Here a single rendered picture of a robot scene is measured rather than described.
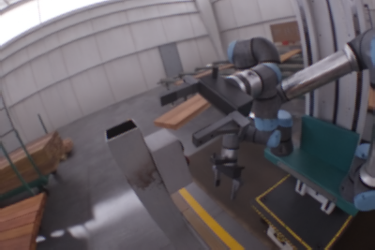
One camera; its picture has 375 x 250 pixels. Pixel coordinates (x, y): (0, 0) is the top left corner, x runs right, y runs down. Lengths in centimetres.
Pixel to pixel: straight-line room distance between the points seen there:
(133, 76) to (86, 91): 251
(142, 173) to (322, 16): 89
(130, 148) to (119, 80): 837
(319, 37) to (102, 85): 840
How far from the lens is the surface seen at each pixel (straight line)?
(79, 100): 875
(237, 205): 169
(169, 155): 30
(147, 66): 891
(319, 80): 56
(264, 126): 50
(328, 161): 99
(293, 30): 804
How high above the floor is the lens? 140
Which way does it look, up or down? 19 degrees down
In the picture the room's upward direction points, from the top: 15 degrees counter-clockwise
